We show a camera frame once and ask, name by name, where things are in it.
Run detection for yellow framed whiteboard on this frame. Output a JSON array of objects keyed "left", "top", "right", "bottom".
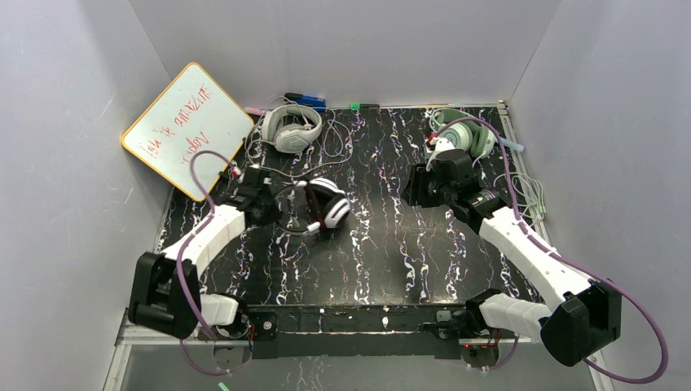
[{"left": 121, "top": 62, "right": 254, "bottom": 201}]

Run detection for grey white headphones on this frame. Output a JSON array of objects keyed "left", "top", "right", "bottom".
[{"left": 260, "top": 103, "right": 323, "bottom": 154}]

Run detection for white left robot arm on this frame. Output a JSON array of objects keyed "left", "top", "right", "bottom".
[{"left": 127, "top": 165, "right": 281, "bottom": 339}]

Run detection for white grey headphone cable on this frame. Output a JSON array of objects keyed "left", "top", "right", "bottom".
[{"left": 244, "top": 95, "right": 354, "bottom": 180}]

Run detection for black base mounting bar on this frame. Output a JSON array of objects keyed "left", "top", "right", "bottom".
[{"left": 249, "top": 304, "right": 476, "bottom": 359}]

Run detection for mint green headphones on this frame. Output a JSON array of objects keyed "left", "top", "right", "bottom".
[{"left": 429, "top": 108, "right": 496, "bottom": 158}]

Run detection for blue marker pen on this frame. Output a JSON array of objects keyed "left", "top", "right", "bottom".
[{"left": 284, "top": 92, "right": 327, "bottom": 112}]

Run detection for light blue pen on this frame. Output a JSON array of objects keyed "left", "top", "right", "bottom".
[{"left": 500, "top": 138, "right": 525, "bottom": 152}]

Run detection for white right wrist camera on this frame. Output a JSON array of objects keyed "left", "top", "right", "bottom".
[{"left": 425, "top": 136, "right": 456, "bottom": 172}]

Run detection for black braided headphone cable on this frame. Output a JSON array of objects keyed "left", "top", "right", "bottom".
[{"left": 305, "top": 183, "right": 330, "bottom": 231}]

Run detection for green black marker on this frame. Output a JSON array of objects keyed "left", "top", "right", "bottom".
[{"left": 350, "top": 103, "right": 381, "bottom": 110}]

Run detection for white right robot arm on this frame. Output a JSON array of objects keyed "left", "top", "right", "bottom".
[{"left": 401, "top": 149, "right": 622, "bottom": 367}]

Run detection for black and white headphones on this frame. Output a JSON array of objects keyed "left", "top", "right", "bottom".
[{"left": 275, "top": 178, "right": 351, "bottom": 236}]

